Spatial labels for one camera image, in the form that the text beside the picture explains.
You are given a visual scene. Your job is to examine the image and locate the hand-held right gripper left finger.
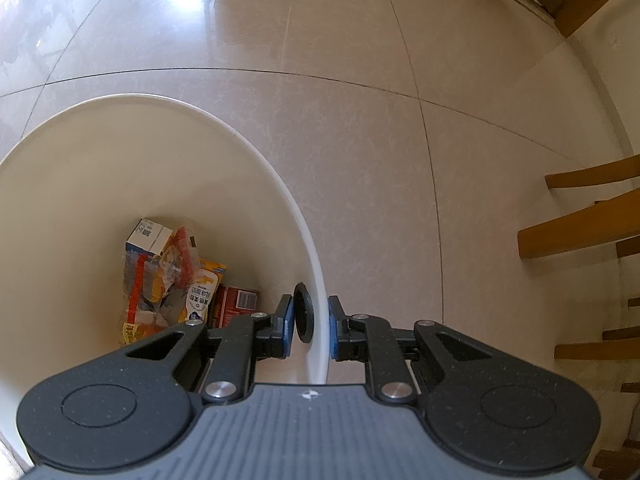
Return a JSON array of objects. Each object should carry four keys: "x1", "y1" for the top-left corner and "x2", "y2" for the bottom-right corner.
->
[{"x1": 125, "y1": 294, "x2": 296, "y2": 404}]

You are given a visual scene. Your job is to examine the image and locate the white and orange pouch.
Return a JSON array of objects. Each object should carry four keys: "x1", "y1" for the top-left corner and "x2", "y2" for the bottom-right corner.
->
[{"x1": 177, "y1": 267, "x2": 221, "y2": 324}]

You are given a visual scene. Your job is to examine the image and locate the wooden chair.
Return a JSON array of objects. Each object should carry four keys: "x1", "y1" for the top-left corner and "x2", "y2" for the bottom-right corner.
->
[{"x1": 517, "y1": 154, "x2": 640, "y2": 480}]

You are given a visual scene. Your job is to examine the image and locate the blue and orange carton box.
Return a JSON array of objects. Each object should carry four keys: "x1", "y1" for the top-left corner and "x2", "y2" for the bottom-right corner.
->
[{"x1": 199, "y1": 258, "x2": 227, "y2": 282}]

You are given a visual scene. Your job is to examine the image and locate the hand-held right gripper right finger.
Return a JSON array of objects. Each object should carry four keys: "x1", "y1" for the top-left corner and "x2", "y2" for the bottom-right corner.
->
[{"x1": 327, "y1": 296, "x2": 494, "y2": 404}]

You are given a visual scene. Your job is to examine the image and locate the white round waste bin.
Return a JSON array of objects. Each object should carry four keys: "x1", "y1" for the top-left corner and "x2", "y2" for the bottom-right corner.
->
[{"x1": 0, "y1": 92, "x2": 332, "y2": 472}]

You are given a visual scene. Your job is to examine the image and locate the blue and white milk carton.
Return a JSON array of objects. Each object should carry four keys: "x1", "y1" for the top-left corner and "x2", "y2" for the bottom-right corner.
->
[{"x1": 125, "y1": 218, "x2": 174, "y2": 262}]

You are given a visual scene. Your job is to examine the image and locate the clear red printed wrapper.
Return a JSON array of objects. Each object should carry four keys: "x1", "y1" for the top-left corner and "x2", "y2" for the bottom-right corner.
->
[{"x1": 119, "y1": 226, "x2": 198, "y2": 346}]

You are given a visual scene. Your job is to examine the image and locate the red can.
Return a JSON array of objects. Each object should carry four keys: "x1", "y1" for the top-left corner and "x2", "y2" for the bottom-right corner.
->
[{"x1": 207, "y1": 285, "x2": 260, "y2": 329}]

